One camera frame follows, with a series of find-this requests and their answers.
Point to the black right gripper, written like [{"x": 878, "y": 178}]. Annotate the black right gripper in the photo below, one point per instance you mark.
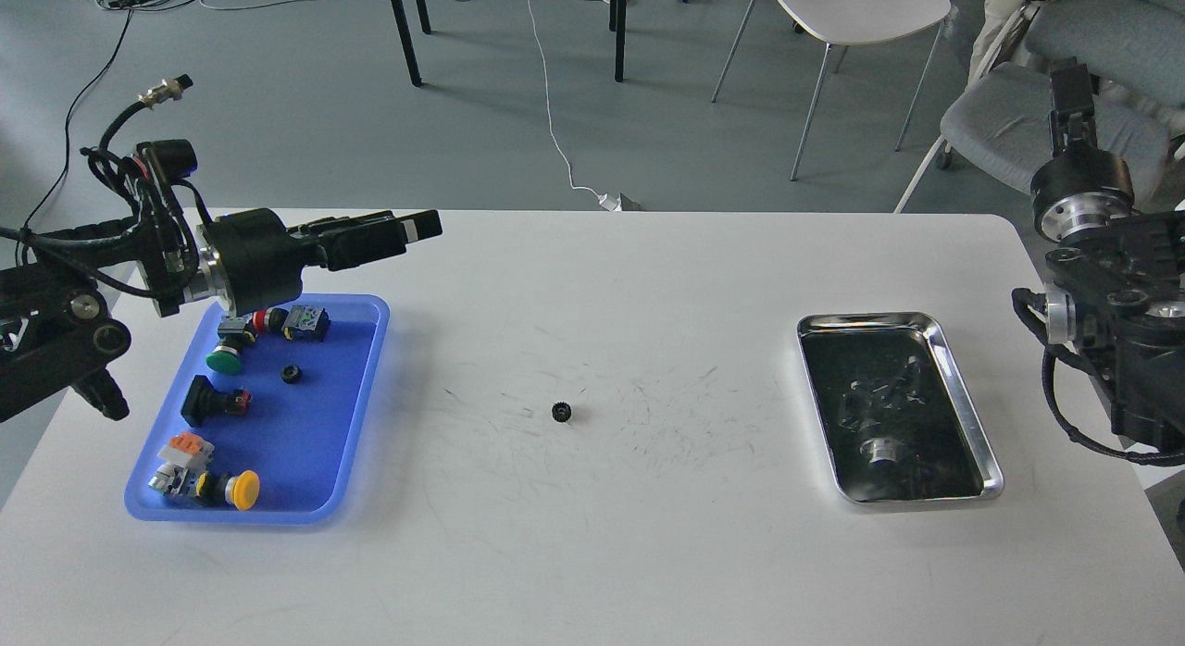
[{"x": 1079, "y": 189}]

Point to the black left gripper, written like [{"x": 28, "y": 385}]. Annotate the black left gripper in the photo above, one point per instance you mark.
[{"x": 249, "y": 260}]

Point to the small black gear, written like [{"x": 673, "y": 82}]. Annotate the small black gear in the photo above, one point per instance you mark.
[
  {"x": 291, "y": 374},
  {"x": 562, "y": 412}
]

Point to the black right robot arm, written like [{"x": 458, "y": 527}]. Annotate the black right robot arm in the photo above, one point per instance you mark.
[{"x": 1113, "y": 306}]

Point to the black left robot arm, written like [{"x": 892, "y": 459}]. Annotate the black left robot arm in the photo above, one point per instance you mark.
[{"x": 58, "y": 332}]

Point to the black contact block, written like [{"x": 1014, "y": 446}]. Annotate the black contact block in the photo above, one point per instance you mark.
[{"x": 306, "y": 324}]

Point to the grey upholstered chair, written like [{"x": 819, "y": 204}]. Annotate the grey upholstered chair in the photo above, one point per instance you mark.
[{"x": 1133, "y": 47}]

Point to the blue plastic tray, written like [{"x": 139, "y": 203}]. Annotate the blue plastic tray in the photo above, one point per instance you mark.
[{"x": 300, "y": 439}]

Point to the white plastic chair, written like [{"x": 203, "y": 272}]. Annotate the white plastic chair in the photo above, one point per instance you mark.
[{"x": 847, "y": 23}]

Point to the silver metal tray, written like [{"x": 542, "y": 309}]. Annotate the silver metal tray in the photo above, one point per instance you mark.
[{"x": 897, "y": 419}]

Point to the black table legs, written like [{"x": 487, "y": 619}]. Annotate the black table legs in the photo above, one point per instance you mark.
[{"x": 407, "y": 35}]

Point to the red push button switch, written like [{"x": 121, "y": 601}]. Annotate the red push button switch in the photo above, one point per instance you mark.
[{"x": 251, "y": 327}]

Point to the green push button switch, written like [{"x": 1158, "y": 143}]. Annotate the green push button switch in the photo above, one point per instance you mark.
[{"x": 226, "y": 357}]

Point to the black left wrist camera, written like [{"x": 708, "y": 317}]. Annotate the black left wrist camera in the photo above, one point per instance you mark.
[{"x": 169, "y": 162}]

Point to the black selector switch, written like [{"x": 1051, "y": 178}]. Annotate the black selector switch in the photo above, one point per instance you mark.
[{"x": 203, "y": 400}]

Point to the orange white switch block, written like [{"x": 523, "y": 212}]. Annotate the orange white switch block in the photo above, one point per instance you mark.
[{"x": 185, "y": 458}]

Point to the yellow push button switch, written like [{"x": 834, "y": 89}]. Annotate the yellow push button switch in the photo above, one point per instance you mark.
[{"x": 240, "y": 492}]

